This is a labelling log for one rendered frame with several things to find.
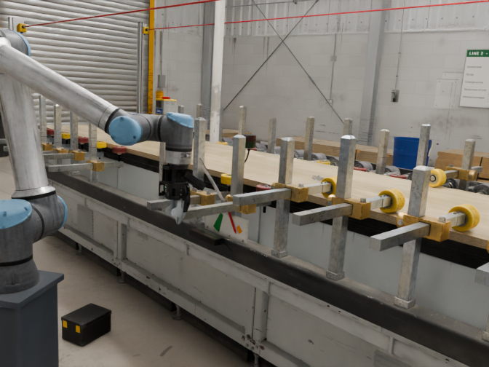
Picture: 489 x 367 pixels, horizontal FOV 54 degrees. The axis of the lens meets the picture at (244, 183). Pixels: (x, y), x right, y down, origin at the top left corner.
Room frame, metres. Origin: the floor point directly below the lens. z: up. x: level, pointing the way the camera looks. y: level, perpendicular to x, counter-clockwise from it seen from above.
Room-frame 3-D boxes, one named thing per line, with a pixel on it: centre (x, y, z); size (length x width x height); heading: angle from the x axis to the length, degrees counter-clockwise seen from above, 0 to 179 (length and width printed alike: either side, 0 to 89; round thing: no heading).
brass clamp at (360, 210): (1.49, -0.33, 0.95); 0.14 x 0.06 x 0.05; 43
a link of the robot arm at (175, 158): (1.62, 0.23, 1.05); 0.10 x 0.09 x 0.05; 43
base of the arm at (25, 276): (1.54, 0.78, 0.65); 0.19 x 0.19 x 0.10
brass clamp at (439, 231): (1.30, -0.50, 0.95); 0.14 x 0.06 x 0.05; 43
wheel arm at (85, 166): (2.71, 0.90, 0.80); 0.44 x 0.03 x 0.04; 133
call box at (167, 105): (2.24, 0.38, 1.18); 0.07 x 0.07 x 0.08; 43
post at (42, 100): (3.32, 1.40, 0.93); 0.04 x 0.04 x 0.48; 43
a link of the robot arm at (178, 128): (1.63, 0.23, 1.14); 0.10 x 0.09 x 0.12; 81
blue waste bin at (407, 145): (7.10, -2.43, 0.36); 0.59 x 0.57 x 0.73; 139
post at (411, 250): (1.32, -0.49, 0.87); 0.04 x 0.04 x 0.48; 43
